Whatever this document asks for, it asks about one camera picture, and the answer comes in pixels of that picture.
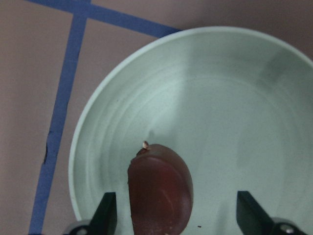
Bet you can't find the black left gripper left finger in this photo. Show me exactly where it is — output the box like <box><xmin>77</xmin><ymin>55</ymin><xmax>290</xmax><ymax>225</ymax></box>
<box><xmin>65</xmin><ymin>192</ymin><xmax>117</xmax><ymax>235</ymax></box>

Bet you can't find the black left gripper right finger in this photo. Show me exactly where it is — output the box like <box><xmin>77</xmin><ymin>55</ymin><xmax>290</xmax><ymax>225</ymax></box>
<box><xmin>236</xmin><ymin>190</ymin><xmax>313</xmax><ymax>235</ymax></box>

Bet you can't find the brown steamed bun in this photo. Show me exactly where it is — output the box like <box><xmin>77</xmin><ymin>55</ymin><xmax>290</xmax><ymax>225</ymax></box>
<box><xmin>128</xmin><ymin>141</ymin><xmax>193</xmax><ymax>235</ymax></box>

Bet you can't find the light green plate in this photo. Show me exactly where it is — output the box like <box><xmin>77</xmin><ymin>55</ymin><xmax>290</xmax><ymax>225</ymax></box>
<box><xmin>68</xmin><ymin>27</ymin><xmax>313</xmax><ymax>235</ymax></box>

